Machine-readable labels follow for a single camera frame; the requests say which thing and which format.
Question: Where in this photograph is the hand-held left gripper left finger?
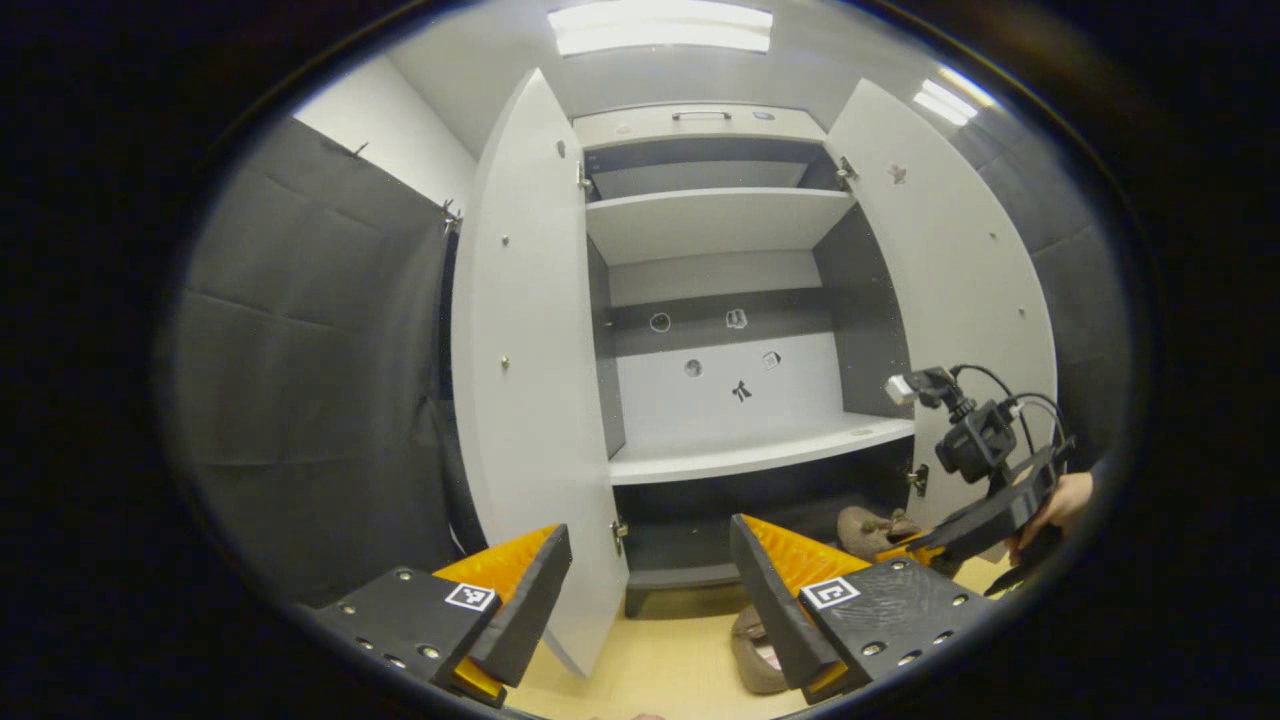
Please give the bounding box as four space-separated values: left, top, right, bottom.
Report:
312 523 573 709

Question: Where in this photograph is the large ceiling light panel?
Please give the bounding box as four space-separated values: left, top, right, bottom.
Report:
547 0 774 56

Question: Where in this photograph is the grey cabinet door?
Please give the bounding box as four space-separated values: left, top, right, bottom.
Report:
452 68 629 679
825 78 1059 561

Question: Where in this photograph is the small ceiling light panel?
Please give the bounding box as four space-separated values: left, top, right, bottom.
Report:
912 65 1001 128

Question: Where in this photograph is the black backdrop cloth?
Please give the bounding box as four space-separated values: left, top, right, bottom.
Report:
165 115 1131 606

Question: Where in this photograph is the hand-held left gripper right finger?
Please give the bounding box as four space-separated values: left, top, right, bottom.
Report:
730 513 1001 704

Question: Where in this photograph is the brown fuzzy shoe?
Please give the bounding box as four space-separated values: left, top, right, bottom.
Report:
836 505 926 563
730 603 791 696

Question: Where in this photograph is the black camera cable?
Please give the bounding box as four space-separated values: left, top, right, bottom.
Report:
948 363 1071 451

